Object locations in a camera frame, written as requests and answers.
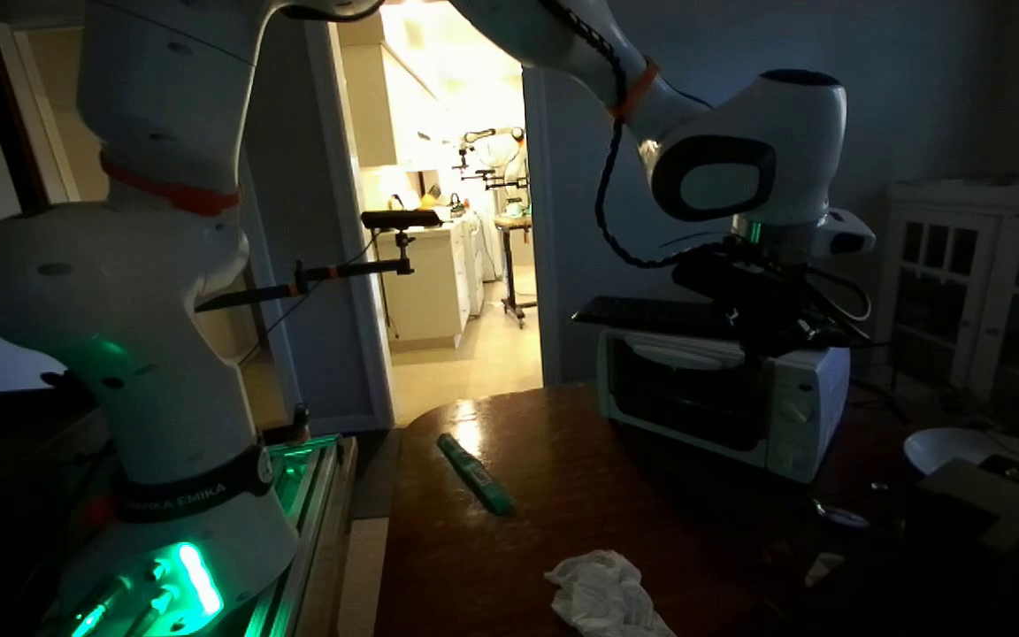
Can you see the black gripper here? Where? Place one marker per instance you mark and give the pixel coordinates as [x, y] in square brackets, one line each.
[760, 284]

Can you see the white toaster oven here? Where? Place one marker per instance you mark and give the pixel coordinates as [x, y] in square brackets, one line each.
[812, 413]

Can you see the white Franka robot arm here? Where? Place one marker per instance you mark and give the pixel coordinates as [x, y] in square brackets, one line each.
[121, 296]

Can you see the black computer keyboard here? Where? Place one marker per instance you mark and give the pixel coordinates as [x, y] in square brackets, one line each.
[638, 314]

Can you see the white cabinet with glass doors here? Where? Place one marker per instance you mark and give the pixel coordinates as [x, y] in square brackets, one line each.
[983, 296]

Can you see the crumpled white tissue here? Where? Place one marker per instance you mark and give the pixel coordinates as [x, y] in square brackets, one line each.
[603, 597]

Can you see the green marker pen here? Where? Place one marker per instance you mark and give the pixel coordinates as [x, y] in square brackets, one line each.
[477, 474]

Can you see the white kitchen counter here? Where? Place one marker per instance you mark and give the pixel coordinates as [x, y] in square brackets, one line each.
[426, 296]

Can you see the aluminium robot mounting platform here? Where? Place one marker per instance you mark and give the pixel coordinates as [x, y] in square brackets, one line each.
[313, 498]

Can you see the black camera on stand arm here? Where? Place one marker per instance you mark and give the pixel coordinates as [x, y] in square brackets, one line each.
[401, 222]

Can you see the white door frame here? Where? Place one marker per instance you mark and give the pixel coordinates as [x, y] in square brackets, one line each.
[352, 235]

